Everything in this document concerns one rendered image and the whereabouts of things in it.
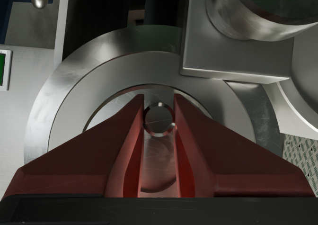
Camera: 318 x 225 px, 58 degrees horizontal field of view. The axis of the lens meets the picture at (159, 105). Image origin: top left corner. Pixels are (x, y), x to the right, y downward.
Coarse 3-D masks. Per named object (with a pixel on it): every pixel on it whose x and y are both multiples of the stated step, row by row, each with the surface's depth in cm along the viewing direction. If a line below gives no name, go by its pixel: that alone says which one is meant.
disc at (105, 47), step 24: (96, 48) 16; (120, 48) 16; (144, 48) 16; (168, 48) 16; (72, 72) 16; (48, 96) 16; (240, 96) 16; (264, 96) 16; (48, 120) 16; (264, 120) 16; (24, 144) 17; (264, 144) 16
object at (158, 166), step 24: (120, 96) 14; (144, 96) 14; (168, 96) 14; (96, 120) 14; (144, 144) 14; (168, 144) 15; (144, 168) 14; (168, 168) 15; (144, 192) 14; (168, 192) 14
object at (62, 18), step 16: (64, 0) 17; (80, 0) 19; (96, 0) 23; (112, 0) 29; (128, 0) 39; (64, 16) 17; (80, 16) 20; (96, 16) 24; (112, 16) 30; (64, 32) 17; (80, 32) 20; (96, 32) 24; (64, 48) 17
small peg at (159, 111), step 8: (152, 104) 12; (160, 104) 12; (144, 112) 12; (152, 112) 12; (160, 112) 12; (168, 112) 12; (144, 120) 12; (152, 120) 12; (160, 120) 12; (168, 120) 12; (144, 128) 12; (152, 128) 12; (160, 128) 12; (168, 128) 12; (160, 136) 12
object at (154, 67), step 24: (96, 72) 16; (120, 72) 16; (144, 72) 16; (168, 72) 16; (72, 96) 16; (96, 96) 16; (192, 96) 16; (216, 96) 16; (72, 120) 16; (216, 120) 16; (240, 120) 16; (48, 144) 16
